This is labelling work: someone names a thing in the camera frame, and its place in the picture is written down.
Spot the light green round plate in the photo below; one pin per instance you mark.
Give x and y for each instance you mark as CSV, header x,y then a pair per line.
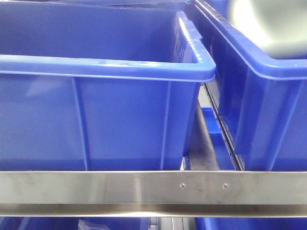
x,y
278,27

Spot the blue bin lower shelf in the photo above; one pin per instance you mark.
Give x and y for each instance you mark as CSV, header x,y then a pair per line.
x,y
223,157

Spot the stainless steel shelf rack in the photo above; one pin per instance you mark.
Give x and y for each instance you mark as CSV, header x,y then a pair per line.
x,y
199,188

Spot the blue plastic bin left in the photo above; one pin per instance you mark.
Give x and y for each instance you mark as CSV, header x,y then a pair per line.
x,y
90,88

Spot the blue plastic bin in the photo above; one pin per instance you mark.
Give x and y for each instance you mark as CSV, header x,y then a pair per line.
x,y
261,102
90,88

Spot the blue plastic bin right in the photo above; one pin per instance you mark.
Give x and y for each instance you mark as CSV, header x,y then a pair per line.
x,y
261,102

